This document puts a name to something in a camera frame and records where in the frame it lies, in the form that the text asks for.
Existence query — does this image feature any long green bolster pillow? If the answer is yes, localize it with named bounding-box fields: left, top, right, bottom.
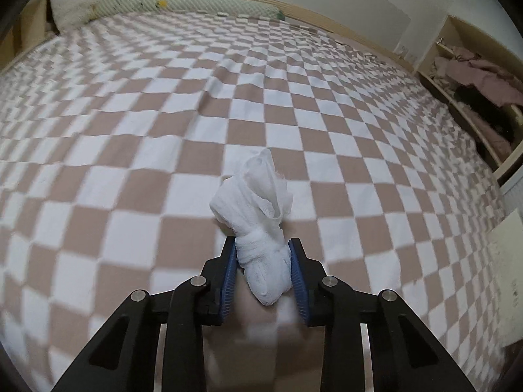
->
left=92, top=0, right=287, bottom=21

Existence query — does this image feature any fluffy white pillow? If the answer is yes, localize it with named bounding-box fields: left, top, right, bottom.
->
left=49, top=0, right=103, bottom=31

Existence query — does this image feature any long wooden bedside shelf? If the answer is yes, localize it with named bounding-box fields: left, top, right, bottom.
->
left=0, top=0, right=54, bottom=70

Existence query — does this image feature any white sock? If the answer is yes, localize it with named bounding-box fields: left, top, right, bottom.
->
left=209, top=149, right=294, bottom=307

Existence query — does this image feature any pink clothes pile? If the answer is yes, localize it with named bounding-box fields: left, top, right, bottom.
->
left=433, top=45, right=523, bottom=107

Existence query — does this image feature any wooden clothes shelf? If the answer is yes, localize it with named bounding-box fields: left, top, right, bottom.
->
left=414, top=14, right=523, bottom=184

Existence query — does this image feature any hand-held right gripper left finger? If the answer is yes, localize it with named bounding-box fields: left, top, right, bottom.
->
left=51, top=237, right=238, bottom=392

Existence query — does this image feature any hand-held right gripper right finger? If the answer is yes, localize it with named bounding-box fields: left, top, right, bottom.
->
left=287, top=237, right=477, bottom=392

